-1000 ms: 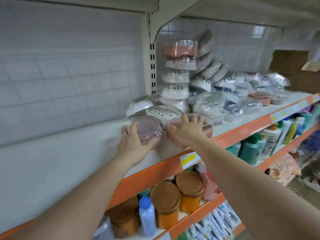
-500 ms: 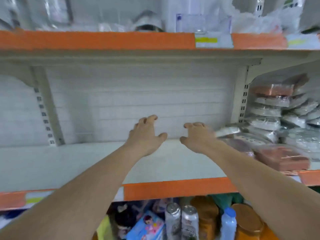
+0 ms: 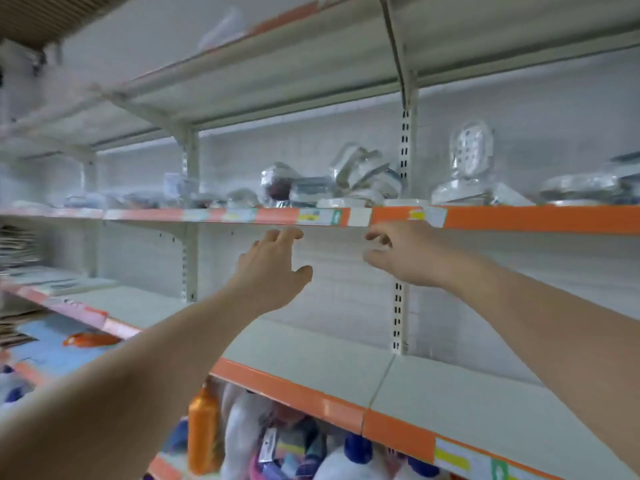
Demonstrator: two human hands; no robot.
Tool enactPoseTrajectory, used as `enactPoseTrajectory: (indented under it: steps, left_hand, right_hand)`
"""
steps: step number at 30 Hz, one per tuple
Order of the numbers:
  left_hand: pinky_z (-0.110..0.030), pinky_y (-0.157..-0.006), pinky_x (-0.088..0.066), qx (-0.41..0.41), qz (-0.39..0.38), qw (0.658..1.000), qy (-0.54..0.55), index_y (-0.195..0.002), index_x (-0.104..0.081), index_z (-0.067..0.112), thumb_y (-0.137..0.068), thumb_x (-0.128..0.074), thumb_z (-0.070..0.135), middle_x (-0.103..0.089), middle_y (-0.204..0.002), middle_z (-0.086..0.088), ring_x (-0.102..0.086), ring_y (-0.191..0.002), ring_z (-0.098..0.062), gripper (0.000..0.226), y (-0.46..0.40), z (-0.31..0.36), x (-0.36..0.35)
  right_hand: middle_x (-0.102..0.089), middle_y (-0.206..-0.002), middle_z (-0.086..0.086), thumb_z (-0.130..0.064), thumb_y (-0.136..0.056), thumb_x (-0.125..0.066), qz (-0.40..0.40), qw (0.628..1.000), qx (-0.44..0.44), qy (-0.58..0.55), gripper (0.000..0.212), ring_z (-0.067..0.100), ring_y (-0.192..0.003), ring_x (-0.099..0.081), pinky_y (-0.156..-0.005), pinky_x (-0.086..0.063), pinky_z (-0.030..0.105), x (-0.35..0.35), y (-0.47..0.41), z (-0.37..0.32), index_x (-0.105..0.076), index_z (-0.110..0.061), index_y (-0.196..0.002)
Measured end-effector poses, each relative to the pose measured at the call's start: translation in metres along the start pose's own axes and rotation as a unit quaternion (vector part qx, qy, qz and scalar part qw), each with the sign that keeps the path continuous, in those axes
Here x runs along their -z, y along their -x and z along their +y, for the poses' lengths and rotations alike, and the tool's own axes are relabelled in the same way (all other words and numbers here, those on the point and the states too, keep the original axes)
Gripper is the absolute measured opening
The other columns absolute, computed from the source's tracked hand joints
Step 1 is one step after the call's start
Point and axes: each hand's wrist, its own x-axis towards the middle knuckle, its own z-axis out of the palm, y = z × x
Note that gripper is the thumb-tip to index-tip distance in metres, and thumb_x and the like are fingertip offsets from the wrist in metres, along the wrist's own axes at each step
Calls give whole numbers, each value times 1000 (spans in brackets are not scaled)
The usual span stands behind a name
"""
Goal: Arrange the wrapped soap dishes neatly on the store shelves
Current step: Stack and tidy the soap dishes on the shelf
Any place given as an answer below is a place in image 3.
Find person's left hand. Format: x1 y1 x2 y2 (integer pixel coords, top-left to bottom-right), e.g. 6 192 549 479
225 227 314 318

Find person's right hand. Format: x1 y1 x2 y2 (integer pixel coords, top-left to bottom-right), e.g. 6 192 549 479
362 219 463 291

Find orange metal store shelving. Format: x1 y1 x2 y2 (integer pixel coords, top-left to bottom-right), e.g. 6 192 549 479
0 0 640 480

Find soap dishes shelf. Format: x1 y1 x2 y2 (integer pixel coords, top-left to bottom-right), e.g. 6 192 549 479
60 143 640 209

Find person's left forearm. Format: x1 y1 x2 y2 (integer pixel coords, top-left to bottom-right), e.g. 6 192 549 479
0 289 266 480

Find person's right forearm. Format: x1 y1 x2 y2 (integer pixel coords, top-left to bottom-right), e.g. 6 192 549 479
445 257 640 476

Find yellow shelf price label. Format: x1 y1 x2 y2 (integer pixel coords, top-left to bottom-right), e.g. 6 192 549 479
433 441 493 480

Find white label green arrow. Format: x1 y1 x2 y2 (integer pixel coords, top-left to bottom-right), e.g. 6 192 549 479
222 207 261 224
298 207 348 228

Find white plastic jug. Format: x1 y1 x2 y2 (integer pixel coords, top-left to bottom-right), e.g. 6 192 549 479
222 389 276 480

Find orange packaged item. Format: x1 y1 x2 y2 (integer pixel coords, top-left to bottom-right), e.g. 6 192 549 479
62 331 123 350

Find white flat carton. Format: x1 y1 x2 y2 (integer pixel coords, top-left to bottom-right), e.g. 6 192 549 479
30 277 121 298

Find white jug blue cap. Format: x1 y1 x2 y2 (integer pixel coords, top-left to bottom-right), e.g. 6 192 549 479
405 455 446 480
315 435 396 480

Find stack of flat cartons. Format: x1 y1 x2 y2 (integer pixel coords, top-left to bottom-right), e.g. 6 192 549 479
0 225 43 274

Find clear plastic package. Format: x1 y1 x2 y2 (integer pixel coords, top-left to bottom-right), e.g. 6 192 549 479
197 7 251 51

